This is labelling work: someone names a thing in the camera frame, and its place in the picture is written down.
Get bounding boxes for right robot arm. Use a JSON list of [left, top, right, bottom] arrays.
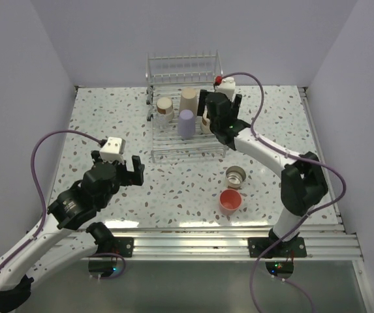
[[198, 89, 328, 256]]

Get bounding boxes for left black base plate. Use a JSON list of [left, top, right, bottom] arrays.
[[94, 237, 134, 258]]

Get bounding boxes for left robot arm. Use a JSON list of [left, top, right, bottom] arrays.
[[0, 151, 145, 312]]

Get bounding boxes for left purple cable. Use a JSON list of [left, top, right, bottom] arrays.
[[0, 129, 126, 294]]

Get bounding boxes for red plastic cup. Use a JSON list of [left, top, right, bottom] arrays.
[[219, 189, 243, 216]]

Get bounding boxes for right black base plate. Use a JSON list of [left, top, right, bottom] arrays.
[[247, 236, 307, 259]]

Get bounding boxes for tan paper cup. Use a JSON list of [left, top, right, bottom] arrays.
[[179, 87, 198, 115]]

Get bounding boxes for purple cable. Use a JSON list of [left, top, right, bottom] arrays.
[[0, 129, 126, 294], [225, 71, 347, 313]]

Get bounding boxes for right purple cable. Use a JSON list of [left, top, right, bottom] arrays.
[[225, 71, 347, 313]]

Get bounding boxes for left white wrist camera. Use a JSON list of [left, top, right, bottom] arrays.
[[99, 137, 126, 164]]

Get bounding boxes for purple plastic cup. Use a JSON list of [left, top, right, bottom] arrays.
[[178, 110, 196, 140]]

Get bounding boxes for steel cup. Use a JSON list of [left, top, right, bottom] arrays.
[[156, 97, 174, 121], [200, 110, 211, 134], [225, 166, 246, 189]]

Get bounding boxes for aluminium frame rail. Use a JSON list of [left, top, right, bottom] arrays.
[[112, 224, 363, 261]]

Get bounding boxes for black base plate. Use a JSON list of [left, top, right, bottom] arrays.
[[247, 236, 307, 259], [94, 237, 134, 258]]

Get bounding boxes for silver wire dish rack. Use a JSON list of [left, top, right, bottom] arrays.
[[146, 51, 227, 163]]

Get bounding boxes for small clear glass cup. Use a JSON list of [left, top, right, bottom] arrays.
[[154, 113, 168, 130]]

